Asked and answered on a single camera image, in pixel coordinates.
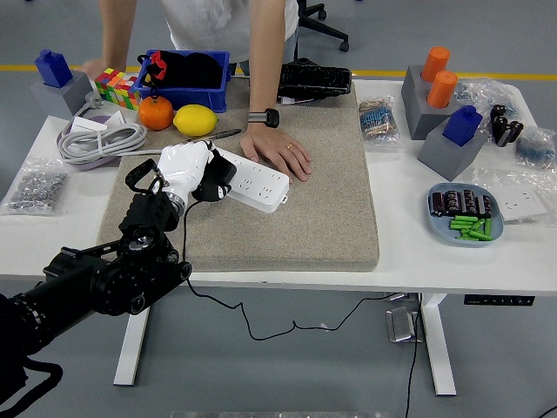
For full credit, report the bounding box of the person's right hand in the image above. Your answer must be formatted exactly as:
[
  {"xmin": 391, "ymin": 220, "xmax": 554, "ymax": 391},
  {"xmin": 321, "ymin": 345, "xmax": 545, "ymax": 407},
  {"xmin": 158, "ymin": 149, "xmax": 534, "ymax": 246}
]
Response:
[{"xmin": 71, "ymin": 58, "xmax": 115, "ymax": 82}]

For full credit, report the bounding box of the person's left hand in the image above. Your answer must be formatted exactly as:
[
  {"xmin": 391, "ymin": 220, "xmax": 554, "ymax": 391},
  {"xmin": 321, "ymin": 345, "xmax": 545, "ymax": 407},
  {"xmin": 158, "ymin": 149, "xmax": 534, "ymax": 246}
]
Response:
[{"xmin": 238, "ymin": 124, "xmax": 313, "ymax": 183}]

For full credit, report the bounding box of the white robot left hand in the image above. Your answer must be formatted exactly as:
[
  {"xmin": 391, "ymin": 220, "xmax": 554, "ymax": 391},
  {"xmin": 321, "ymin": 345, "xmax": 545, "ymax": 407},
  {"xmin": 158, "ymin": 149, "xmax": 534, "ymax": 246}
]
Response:
[{"xmin": 155, "ymin": 138, "xmax": 232, "ymax": 206}]

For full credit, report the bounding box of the white power strip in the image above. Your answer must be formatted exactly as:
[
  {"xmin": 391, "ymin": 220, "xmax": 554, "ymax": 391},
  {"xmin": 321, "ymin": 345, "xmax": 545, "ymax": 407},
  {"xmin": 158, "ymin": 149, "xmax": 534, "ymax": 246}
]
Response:
[{"xmin": 207, "ymin": 145, "xmax": 291, "ymax": 214}]

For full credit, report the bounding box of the black plug adapter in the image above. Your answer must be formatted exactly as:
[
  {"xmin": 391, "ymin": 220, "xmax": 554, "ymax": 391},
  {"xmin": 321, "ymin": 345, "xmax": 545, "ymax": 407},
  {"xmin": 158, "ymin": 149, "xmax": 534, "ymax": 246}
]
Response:
[{"xmin": 202, "ymin": 150, "xmax": 238, "ymax": 192}]

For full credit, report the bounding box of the thin black plug cord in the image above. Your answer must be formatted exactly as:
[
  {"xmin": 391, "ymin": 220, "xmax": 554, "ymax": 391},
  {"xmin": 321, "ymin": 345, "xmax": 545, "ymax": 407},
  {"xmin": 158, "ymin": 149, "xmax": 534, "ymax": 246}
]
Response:
[{"xmin": 182, "ymin": 198, "xmax": 395, "ymax": 340}]

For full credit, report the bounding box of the multicolour puzzle cube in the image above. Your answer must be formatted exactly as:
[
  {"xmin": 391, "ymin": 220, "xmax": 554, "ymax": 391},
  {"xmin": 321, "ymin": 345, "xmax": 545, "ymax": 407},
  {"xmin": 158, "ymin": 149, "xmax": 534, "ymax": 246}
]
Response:
[{"xmin": 94, "ymin": 67, "xmax": 144, "ymax": 111}]

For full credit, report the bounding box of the black wrist watch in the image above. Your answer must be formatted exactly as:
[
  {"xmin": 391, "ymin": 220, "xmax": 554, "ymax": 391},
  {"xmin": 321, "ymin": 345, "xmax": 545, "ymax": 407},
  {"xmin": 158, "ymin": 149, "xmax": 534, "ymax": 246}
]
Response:
[{"xmin": 246, "ymin": 107, "xmax": 281, "ymax": 129}]

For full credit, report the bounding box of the blue bottle-shaped block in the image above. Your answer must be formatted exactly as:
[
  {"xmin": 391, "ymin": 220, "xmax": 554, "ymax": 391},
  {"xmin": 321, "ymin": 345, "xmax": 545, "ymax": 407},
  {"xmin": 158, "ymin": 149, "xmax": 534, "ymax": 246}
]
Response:
[
  {"xmin": 34, "ymin": 48, "xmax": 74, "ymax": 89},
  {"xmin": 442, "ymin": 104, "xmax": 485, "ymax": 147}
]

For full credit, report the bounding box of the yellow lemon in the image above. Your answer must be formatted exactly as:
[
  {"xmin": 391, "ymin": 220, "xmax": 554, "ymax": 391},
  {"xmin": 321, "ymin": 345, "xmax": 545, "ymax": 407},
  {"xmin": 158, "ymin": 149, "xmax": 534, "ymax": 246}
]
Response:
[{"xmin": 172, "ymin": 104, "xmax": 219, "ymax": 136}]

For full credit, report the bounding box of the black pen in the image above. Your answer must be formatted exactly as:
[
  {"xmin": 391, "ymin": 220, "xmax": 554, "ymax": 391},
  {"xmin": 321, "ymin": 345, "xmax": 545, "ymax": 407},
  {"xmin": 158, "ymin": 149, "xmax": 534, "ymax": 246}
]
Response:
[{"xmin": 185, "ymin": 127, "xmax": 244, "ymax": 144}]

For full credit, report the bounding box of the white card box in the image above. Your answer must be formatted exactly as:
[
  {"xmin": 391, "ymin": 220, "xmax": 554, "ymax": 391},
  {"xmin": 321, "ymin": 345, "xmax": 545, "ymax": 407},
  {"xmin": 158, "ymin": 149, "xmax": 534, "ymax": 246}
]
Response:
[{"xmin": 70, "ymin": 116, "xmax": 109, "ymax": 132}]

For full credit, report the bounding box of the orange mandarin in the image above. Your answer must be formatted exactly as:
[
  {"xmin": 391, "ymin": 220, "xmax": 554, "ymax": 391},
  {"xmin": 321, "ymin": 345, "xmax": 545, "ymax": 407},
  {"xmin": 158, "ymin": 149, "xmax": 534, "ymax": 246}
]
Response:
[{"xmin": 138, "ymin": 95, "xmax": 176, "ymax": 131}]

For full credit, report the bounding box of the beige fabric mat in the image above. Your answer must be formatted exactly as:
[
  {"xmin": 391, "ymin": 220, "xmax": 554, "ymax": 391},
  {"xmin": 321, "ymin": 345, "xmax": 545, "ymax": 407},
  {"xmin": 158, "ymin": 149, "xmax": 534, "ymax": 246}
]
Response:
[{"xmin": 95, "ymin": 78, "xmax": 382, "ymax": 273}]

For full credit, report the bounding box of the blue plastic bin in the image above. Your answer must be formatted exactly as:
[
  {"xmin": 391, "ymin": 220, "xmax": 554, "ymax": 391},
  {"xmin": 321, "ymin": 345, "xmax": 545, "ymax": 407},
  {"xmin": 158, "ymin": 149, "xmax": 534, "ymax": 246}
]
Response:
[{"xmin": 133, "ymin": 49, "xmax": 232, "ymax": 113}]

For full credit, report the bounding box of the black plastic tray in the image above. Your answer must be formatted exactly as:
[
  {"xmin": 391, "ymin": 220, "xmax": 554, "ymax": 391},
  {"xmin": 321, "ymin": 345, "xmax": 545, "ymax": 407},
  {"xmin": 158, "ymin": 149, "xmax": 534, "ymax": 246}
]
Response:
[{"xmin": 278, "ymin": 64, "xmax": 353, "ymax": 100}]

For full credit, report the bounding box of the black cloth pouch red trim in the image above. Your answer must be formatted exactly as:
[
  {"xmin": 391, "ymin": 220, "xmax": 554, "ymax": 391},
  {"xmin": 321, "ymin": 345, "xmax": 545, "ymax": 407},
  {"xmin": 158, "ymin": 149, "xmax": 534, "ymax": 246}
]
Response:
[{"xmin": 138, "ymin": 50, "xmax": 225, "ymax": 91}]

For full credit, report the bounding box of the clear bag of resistors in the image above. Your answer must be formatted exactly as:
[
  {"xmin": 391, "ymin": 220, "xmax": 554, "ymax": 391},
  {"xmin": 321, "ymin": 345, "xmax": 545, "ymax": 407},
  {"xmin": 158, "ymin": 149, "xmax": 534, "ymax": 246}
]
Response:
[{"xmin": 357, "ymin": 96, "xmax": 404, "ymax": 152}]

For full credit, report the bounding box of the person's torso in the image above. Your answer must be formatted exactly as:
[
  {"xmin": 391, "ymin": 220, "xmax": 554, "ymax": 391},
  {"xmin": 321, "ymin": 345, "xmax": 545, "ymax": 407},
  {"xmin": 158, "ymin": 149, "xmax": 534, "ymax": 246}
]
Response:
[{"xmin": 158, "ymin": 0, "xmax": 301, "ymax": 78}]

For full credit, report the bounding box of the black office chair base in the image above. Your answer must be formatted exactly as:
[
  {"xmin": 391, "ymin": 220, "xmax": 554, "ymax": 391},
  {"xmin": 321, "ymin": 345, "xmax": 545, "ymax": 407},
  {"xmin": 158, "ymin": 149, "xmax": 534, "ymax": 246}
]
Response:
[{"xmin": 295, "ymin": 0, "xmax": 351, "ymax": 53}]

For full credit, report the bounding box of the clear bag of metal nuts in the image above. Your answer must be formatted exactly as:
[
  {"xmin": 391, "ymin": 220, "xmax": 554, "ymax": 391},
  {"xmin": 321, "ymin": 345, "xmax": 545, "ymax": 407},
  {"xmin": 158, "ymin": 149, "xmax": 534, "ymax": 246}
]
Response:
[{"xmin": 0, "ymin": 157, "xmax": 70, "ymax": 218}]

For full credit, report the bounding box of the grey two-hole holder block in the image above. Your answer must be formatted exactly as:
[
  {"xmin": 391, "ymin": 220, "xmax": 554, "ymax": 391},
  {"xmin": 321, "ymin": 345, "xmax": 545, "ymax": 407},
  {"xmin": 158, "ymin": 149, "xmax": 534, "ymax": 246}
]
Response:
[{"xmin": 399, "ymin": 64, "xmax": 462, "ymax": 141}]

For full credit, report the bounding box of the orange cylinder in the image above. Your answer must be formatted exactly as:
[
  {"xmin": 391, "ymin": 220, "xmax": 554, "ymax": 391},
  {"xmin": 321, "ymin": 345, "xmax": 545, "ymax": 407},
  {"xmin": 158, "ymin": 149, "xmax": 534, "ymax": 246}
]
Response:
[
  {"xmin": 421, "ymin": 46, "xmax": 453, "ymax": 84},
  {"xmin": 426, "ymin": 71, "xmax": 460, "ymax": 110}
]

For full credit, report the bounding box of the blue-grey plate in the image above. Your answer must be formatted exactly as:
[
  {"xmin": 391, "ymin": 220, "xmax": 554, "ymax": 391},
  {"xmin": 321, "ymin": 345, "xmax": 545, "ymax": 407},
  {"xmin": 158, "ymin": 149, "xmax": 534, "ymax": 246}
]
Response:
[{"xmin": 426, "ymin": 182, "xmax": 506, "ymax": 248}]

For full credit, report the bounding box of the white table leg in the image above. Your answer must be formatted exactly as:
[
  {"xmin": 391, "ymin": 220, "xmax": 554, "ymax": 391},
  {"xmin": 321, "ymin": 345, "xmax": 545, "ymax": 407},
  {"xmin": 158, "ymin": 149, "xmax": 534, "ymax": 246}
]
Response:
[
  {"xmin": 419, "ymin": 293, "xmax": 458, "ymax": 397},
  {"xmin": 112, "ymin": 307, "xmax": 151, "ymax": 387}
]

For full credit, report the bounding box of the clear bag around socket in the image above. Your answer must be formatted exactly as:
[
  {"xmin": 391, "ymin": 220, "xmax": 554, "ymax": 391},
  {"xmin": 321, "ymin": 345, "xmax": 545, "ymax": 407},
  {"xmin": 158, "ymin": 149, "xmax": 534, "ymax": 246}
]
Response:
[{"xmin": 472, "ymin": 167, "xmax": 557, "ymax": 228}]

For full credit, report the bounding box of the metal foot pedal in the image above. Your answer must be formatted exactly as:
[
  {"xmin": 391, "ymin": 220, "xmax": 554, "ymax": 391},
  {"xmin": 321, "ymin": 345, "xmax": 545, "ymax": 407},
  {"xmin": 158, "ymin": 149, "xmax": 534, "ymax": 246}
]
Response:
[{"xmin": 385, "ymin": 306, "xmax": 426, "ymax": 345}]

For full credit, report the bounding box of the crumpled clear plastic bag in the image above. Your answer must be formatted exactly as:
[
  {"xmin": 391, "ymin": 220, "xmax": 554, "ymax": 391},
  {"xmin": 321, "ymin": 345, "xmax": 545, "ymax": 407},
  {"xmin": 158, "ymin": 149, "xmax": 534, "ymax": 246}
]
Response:
[{"xmin": 454, "ymin": 78, "xmax": 523, "ymax": 117}]

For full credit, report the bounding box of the clear bag of blue parts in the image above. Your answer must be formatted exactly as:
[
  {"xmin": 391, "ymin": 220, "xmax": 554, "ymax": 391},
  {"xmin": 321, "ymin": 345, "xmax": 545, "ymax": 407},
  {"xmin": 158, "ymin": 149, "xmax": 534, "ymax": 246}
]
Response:
[{"xmin": 514, "ymin": 128, "xmax": 557, "ymax": 170}]

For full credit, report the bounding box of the black table control panel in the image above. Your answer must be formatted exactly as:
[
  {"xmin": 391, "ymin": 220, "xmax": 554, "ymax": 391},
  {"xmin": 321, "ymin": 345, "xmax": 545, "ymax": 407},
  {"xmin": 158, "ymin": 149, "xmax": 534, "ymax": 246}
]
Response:
[{"xmin": 463, "ymin": 294, "xmax": 536, "ymax": 307}]

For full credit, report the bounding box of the thick white power cable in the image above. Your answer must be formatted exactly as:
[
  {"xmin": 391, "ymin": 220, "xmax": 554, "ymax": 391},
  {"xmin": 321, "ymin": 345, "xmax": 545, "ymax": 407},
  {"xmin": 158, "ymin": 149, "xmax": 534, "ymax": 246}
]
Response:
[{"xmin": 57, "ymin": 91, "xmax": 163, "ymax": 165}]

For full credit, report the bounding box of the white wall socket plate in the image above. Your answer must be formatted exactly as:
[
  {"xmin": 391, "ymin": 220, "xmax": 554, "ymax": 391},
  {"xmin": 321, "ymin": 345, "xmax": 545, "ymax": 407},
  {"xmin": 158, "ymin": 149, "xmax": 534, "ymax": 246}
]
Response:
[{"xmin": 497, "ymin": 186, "xmax": 549, "ymax": 224}]

